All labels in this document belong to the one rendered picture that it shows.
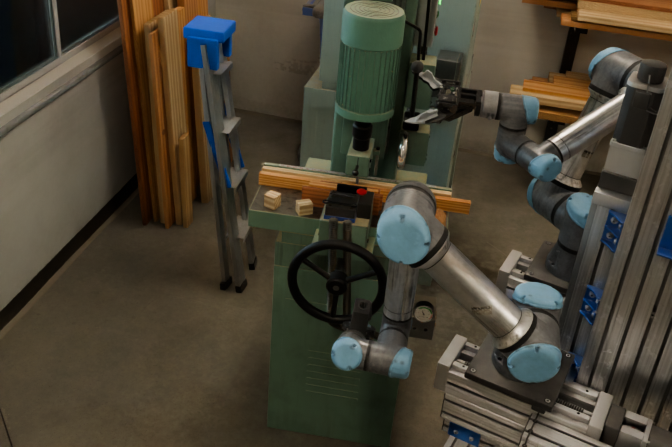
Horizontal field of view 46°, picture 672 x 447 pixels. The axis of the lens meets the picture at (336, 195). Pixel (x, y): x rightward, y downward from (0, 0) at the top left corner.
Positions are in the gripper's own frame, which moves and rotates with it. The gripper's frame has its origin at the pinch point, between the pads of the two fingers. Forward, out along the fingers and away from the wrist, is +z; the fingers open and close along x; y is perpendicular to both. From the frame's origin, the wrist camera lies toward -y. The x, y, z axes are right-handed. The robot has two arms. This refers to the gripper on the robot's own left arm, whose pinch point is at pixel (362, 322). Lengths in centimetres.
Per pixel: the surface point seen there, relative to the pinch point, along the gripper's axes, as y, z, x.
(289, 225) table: -21.6, 13.5, -28.1
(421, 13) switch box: -93, 26, -2
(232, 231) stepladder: -7, 104, -68
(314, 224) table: -23.4, 13.0, -20.6
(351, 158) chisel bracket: -45.0, 14.8, -13.7
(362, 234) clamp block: -24.2, 2.8, -4.9
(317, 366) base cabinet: 24.9, 39.6, -14.4
